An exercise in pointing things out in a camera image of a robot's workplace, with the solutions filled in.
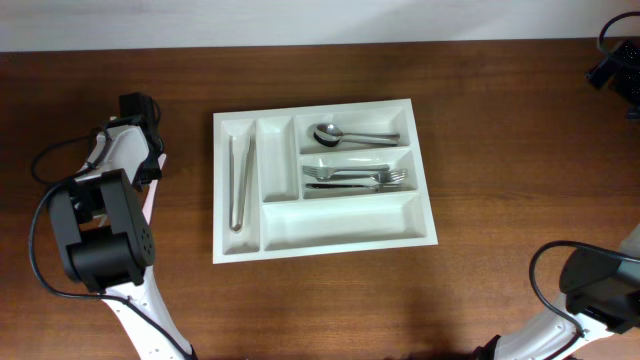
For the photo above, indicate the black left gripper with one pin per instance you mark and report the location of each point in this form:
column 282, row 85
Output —
column 153, row 173

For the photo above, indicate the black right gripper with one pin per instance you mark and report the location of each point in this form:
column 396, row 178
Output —
column 626, row 84

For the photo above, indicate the long metal tongs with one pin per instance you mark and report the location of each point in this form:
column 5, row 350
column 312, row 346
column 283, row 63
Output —
column 239, row 168

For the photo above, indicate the metal fork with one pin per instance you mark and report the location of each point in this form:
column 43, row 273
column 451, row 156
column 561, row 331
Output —
column 379, row 177
column 373, row 188
column 323, row 173

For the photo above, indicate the large metal spoon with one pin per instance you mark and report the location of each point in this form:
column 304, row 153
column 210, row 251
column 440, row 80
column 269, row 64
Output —
column 331, row 131
column 355, row 140

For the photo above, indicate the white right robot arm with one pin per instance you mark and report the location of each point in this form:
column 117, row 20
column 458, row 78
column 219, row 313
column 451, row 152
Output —
column 599, row 297

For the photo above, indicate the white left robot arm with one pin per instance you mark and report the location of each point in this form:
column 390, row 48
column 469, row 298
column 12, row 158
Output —
column 100, row 217

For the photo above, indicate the pink plastic knife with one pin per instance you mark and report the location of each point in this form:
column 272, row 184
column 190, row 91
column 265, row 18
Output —
column 147, row 208

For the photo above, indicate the white cutlery tray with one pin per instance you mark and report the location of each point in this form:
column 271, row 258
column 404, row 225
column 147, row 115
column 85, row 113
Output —
column 284, row 219

